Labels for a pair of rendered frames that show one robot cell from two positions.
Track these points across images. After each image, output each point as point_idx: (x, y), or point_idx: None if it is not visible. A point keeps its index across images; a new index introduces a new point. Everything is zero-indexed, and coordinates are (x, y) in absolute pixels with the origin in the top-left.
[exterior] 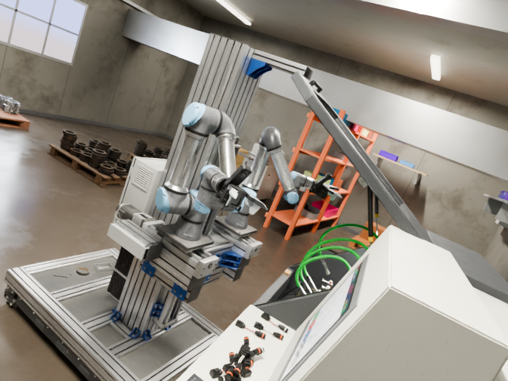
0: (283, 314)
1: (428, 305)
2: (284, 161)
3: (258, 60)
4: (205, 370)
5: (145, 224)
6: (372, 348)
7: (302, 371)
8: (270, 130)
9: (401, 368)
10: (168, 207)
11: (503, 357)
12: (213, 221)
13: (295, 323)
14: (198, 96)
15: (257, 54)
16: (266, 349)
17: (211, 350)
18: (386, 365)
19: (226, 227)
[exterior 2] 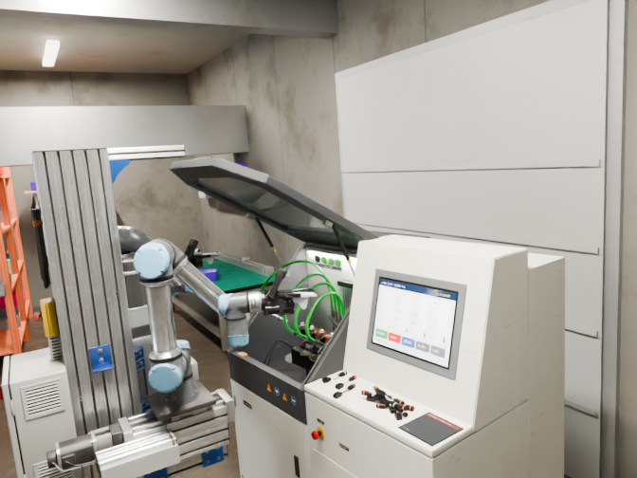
0: (329, 367)
1: (504, 254)
2: None
3: (118, 160)
4: (393, 421)
5: (129, 433)
6: (499, 292)
7: (474, 338)
8: (132, 231)
9: (508, 290)
10: (182, 377)
11: (527, 254)
12: None
13: (339, 364)
14: (66, 241)
15: (108, 154)
16: (367, 389)
17: (370, 415)
18: (504, 295)
19: None
